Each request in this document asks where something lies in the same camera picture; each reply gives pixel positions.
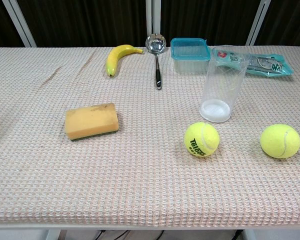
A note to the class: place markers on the small green object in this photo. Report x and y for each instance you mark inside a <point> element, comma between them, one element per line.
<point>201,140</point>

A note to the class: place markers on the clear cup yellow liquid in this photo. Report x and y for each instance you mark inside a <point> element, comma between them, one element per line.
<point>215,110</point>

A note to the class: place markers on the clear container with teal lid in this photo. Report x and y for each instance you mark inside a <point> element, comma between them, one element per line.
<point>190,50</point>

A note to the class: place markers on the yellow sponge with green base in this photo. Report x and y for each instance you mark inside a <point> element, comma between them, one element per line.
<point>90,121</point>

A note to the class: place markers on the beige waffle-weave tablecloth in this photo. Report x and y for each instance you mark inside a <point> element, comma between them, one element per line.
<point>140,187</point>

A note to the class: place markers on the yellow banana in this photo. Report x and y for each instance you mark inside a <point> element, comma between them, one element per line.
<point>113,60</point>

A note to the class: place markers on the stainless steel ladle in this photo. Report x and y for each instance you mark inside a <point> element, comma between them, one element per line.
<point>155,45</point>

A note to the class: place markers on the dark pleated curtain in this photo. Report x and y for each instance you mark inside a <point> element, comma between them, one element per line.
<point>77,22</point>

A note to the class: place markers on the teal snack bag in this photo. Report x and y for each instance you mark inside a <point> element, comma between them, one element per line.
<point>272,66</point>

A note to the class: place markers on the white frame post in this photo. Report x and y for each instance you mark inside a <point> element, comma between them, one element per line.
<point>150,15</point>
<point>258,22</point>
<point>19,23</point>

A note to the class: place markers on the white table frame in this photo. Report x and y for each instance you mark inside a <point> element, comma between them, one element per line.
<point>15,232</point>

